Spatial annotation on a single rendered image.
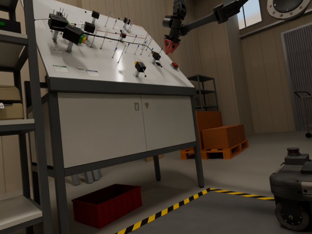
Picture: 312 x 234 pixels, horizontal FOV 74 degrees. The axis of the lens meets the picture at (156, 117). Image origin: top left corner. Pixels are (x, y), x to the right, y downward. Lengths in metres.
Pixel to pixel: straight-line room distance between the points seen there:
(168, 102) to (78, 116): 0.72
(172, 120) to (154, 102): 0.22
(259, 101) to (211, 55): 2.23
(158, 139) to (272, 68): 6.45
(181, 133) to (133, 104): 0.50
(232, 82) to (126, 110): 5.46
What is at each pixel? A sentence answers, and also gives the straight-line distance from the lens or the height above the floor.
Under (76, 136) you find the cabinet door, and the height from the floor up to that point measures 0.56.
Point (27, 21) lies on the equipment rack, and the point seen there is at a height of 1.13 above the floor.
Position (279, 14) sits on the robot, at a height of 1.07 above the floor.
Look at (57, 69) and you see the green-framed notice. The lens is 1.24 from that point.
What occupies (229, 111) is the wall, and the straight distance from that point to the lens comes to 6.61.
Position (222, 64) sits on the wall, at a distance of 6.82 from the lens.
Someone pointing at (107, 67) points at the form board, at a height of 0.99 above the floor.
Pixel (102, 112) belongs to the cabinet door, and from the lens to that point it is 1.28.
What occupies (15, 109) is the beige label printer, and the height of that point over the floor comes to 0.71.
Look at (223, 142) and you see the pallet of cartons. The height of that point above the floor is 0.23.
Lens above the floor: 0.55
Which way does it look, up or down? 3 degrees up
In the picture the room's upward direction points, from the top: 7 degrees counter-clockwise
